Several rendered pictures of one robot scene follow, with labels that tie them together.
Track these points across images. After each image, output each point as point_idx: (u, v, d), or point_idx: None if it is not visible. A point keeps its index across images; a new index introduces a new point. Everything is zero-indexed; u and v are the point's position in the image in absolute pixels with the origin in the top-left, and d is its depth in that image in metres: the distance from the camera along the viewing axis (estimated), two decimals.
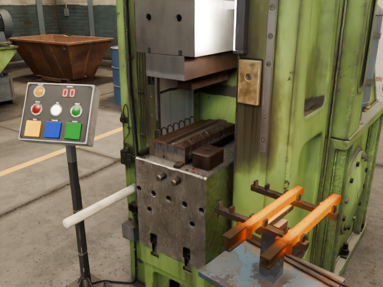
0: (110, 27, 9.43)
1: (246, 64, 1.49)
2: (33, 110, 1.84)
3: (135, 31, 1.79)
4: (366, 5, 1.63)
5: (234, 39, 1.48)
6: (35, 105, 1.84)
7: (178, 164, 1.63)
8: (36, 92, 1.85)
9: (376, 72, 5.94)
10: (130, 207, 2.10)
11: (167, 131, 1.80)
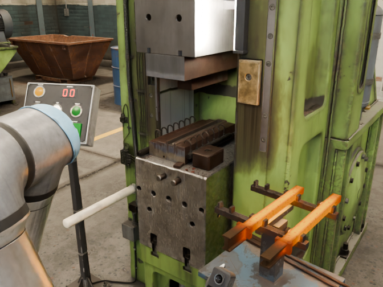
0: (110, 27, 9.43)
1: (246, 64, 1.49)
2: None
3: (135, 31, 1.79)
4: (366, 5, 1.63)
5: (234, 39, 1.48)
6: (35, 105, 1.84)
7: (178, 164, 1.63)
8: (36, 92, 1.85)
9: (376, 72, 5.94)
10: (130, 207, 2.10)
11: (167, 131, 1.80)
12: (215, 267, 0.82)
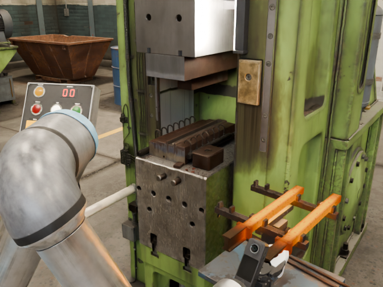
0: (110, 27, 9.43)
1: (246, 64, 1.49)
2: (33, 110, 1.84)
3: (135, 31, 1.79)
4: (366, 5, 1.63)
5: (234, 39, 1.48)
6: (35, 105, 1.84)
7: (178, 164, 1.63)
8: (36, 92, 1.85)
9: (376, 72, 5.94)
10: (130, 207, 2.10)
11: (167, 131, 1.80)
12: (250, 238, 0.92)
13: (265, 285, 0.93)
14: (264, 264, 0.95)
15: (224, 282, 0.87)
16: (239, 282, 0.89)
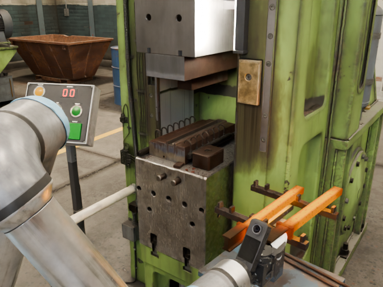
0: (110, 27, 9.43)
1: (246, 64, 1.49)
2: None
3: (135, 31, 1.79)
4: (366, 5, 1.63)
5: (234, 39, 1.48)
6: None
7: (178, 164, 1.63)
8: (36, 92, 1.85)
9: (376, 72, 5.94)
10: (130, 207, 2.10)
11: (167, 131, 1.80)
12: (252, 218, 0.90)
13: (267, 266, 0.91)
14: (265, 246, 0.94)
15: (225, 262, 0.85)
16: (240, 263, 0.87)
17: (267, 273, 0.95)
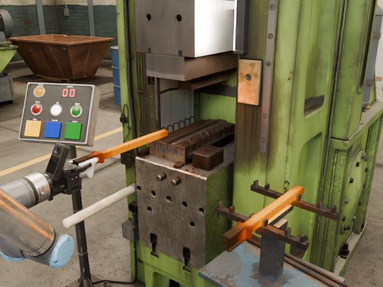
0: (110, 27, 9.43)
1: (246, 64, 1.49)
2: (33, 110, 1.84)
3: (135, 31, 1.79)
4: (366, 5, 1.63)
5: (234, 39, 1.48)
6: (35, 105, 1.84)
7: (178, 164, 1.63)
8: (36, 92, 1.85)
9: (376, 72, 5.94)
10: (130, 207, 2.10)
11: None
12: (56, 143, 1.21)
13: (70, 179, 1.22)
14: (72, 165, 1.25)
15: (31, 173, 1.16)
16: (44, 174, 1.17)
17: (77, 186, 1.26)
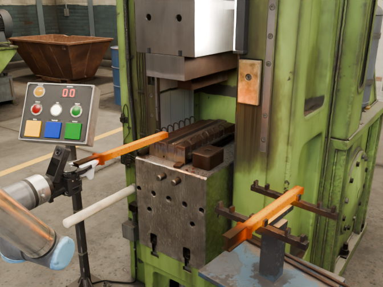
0: (110, 27, 9.43)
1: (246, 64, 1.49)
2: (33, 110, 1.84)
3: (135, 31, 1.79)
4: (366, 5, 1.63)
5: (234, 39, 1.48)
6: (35, 105, 1.84)
7: (178, 164, 1.63)
8: (36, 92, 1.85)
9: (376, 72, 5.94)
10: (130, 207, 2.10)
11: (167, 131, 1.80)
12: (56, 145, 1.21)
13: (71, 180, 1.23)
14: (73, 167, 1.25)
15: (31, 176, 1.16)
16: (45, 176, 1.18)
17: (77, 188, 1.27)
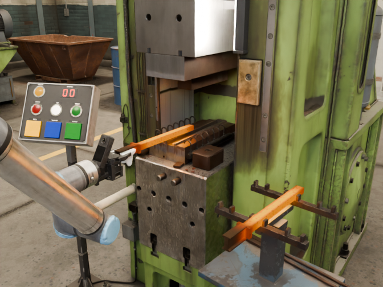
0: (110, 27, 9.43)
1: (246, 64, 1.49)
2: (33, 110, 1.84)
3: (135, 31, 1.79)
4: (366, 5, 1.63)
5: (234, 39, 1.48)
6: (35, 105, 1.84)
7: (178, 164, 1.63)
8: (36, 92, 1.85)
9: (376, 72, 5.94)
10: (130, 207, 2.10)
11: (167, 131, 1.80)
12: (101, 134, 1.35)
13: (114, 166, 1.37)
14: (115, 154, 1.39)
15: (81, 161, 1.30)
16: (92, 162, 1.32)
17: (118, 173, 1.41)
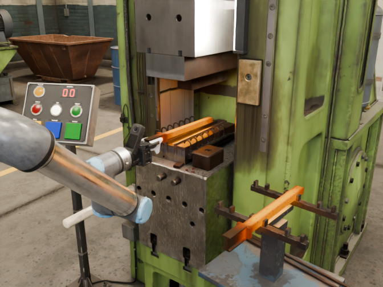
0: (110, 27, 9.43)
1: (246, 64, 1.49)
2: (33, 110, 1.84)
3: (135, 31, 1.79)
4: (366, 5, 1.63)
5: (234, 39, 1.48)
6: (35, 105, 1.84)
7: (178, 164, 1.63)
8: (36, 92, 1.85)
9: (376, 72, 5.94)
10: None
11: (167, 131, 1.80)
12: (133, 123, 1.48)
13: (145, 153, 1.49)
14: (145, 142, 1.52)
15: (116, 148, 1.43)
16: (126, 148, 1.44)
17: (148, 160, 1.53)
